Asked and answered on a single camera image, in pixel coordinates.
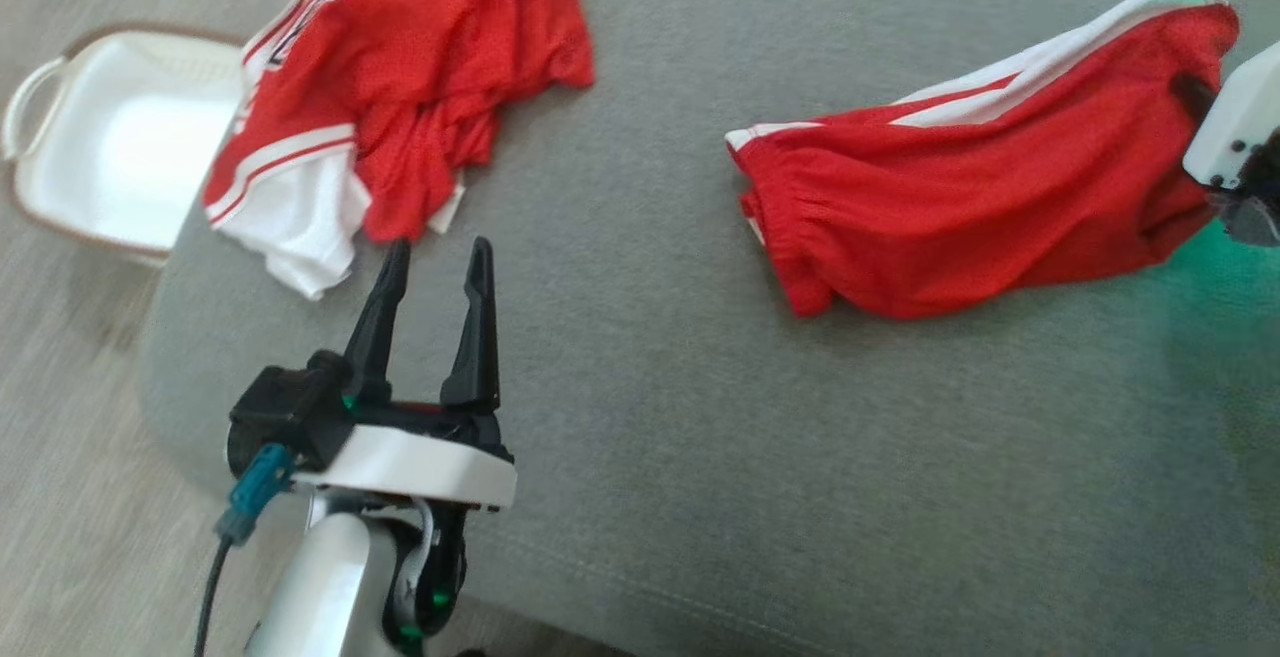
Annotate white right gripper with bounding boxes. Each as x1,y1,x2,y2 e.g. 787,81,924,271
1172,40,1280,190

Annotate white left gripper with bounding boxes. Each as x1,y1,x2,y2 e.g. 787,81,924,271
295,235,518,511

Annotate red shorts with white stripes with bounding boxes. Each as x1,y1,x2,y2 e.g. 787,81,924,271
725,0,1241,320

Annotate red numbered jersey white sleeves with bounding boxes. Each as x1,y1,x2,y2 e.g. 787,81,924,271
203,0,597,301

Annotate grey fabric sofa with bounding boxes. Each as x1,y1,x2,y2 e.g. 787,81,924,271
140,0,1280,657

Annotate white laundry basket brown rim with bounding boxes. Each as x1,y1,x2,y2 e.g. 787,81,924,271
0,22,251,268

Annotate teal left cable connector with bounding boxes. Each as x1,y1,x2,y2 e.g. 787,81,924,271
215,443,297,548

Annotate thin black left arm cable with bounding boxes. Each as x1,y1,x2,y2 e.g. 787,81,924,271
192,535,236,657

